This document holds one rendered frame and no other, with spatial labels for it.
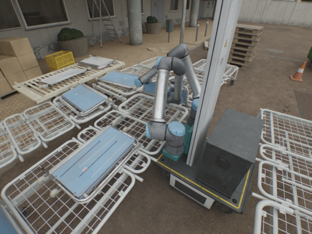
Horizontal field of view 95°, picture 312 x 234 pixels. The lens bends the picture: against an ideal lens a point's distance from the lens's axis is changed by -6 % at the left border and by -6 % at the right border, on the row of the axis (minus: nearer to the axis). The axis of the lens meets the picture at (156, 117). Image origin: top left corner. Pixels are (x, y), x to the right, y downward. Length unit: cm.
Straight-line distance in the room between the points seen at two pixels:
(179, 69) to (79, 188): 126
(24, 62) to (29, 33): 273
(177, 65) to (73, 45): 552
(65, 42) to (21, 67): 237
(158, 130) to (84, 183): 72
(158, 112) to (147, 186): 93
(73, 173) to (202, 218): 127
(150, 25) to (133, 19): 325
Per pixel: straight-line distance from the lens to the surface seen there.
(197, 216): 181
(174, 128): 128
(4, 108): 431
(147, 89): 239
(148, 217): 177
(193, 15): 1462
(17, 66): 465
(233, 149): 122
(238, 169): 130
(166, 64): 139
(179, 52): 156
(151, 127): 132
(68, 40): 667
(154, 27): 1081
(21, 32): 722
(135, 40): 778
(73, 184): 142
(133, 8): 765
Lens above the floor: 167
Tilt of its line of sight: 38 degrees down
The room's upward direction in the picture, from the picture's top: straight up
